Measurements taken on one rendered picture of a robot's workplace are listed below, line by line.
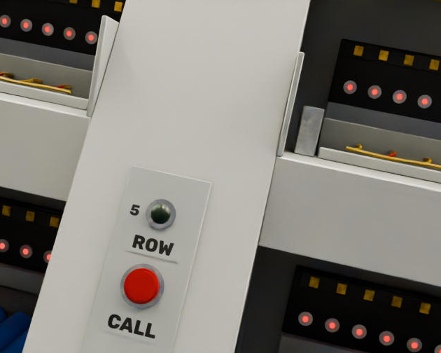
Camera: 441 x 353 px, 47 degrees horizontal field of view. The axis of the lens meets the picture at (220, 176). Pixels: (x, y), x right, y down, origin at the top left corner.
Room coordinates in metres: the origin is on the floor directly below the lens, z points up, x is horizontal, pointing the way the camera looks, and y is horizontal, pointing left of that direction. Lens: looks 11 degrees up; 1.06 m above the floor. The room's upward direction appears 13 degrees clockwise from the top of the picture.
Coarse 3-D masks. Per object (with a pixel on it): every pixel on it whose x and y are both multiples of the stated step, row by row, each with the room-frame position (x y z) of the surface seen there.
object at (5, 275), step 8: (0, 264) 0.43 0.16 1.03; (0, 272) 0.43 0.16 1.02; (8, 272) 0.43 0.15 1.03; (16, 272) 0.42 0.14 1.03; (24, 272) 0.42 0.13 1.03; (32, 272) 0.42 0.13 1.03; (40, 272) 0.43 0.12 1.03; (0, 280) 0.43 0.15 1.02; (8, 280) 0.43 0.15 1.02; (16, 280) 0.43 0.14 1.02; (24, 280) 0.43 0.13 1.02; (32, 280) 0.42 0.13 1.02; (40, 280) 0.42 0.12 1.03; (16, 288) 0.43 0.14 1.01; (24, 288) 0.43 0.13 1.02; (32, 288) 0.43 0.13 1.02; (40, 288) 0.42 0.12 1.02
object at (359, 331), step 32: (320, 288) 0.39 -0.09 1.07; (352, 288) 0.39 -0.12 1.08; (384, 288) 0.38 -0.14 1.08; (288, 320) 0.40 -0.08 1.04; (320, 320) 0.40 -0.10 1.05; (352, 320) 0.39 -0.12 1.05; (384, 320) 0.39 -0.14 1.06; (416, 320) 0.39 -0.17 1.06; (288, 352) 0.40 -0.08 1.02; (320, 352) 0.40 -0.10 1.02; (352, 352) 0.40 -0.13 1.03; (384, 352) 0.40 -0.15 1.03; (416, 352) 0.39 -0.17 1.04
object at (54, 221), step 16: (0, 208) 0.42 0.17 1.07; (16, 208) 0.41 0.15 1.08; (32, 208) 0.41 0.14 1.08; (48, 208) 0.41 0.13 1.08; (0, 224) 0.42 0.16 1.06; (16, 224) 0.42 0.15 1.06; (32, 224) 0.42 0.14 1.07; (48, 224) 0.41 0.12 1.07; (16, 240) 0.42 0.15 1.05; (32, 240) 0.42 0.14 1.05; (48, 240) 0.42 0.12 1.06; (0, 256) 0.43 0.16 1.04; (16, 256) 0.43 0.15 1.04; (32, 256) 0.42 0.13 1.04
